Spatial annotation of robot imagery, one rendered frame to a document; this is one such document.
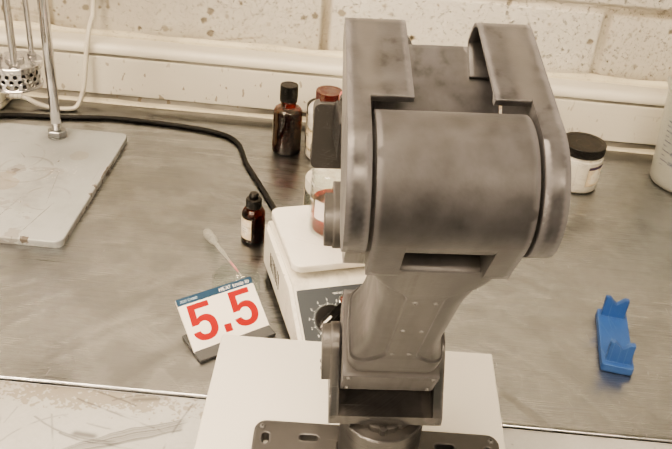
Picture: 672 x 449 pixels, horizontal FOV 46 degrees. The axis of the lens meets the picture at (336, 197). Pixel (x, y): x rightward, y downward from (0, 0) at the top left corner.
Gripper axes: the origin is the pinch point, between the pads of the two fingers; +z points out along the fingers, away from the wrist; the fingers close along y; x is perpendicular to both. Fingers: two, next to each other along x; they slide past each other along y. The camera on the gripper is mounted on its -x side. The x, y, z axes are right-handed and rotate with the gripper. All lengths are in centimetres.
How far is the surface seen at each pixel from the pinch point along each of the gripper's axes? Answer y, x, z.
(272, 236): 7.8, 18.1, 2.7
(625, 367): -29.9, 24.1, -12.9
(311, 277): 3.8, 18.0, -5.7
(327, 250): 2.0, 16.1, -3.3
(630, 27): -49, 3, 43
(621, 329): -32.0, 23.9, -6.7
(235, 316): 11.7, 23.3, -5.6
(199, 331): 15.5, 23.5, -7.9
